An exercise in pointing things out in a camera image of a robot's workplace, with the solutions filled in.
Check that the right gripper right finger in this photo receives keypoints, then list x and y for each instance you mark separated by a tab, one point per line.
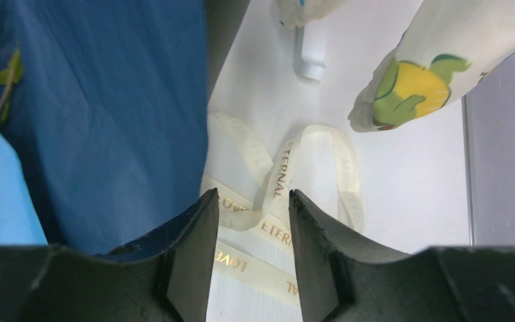
345	276

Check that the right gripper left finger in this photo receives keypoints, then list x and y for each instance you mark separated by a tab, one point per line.
164	275

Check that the cream ribbon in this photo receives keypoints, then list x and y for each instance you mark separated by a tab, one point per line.
269	220

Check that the blue wrapping paper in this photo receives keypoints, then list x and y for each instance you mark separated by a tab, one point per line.
107	134

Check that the yellow patterned child shirt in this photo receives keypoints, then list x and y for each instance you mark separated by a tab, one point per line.
448	48

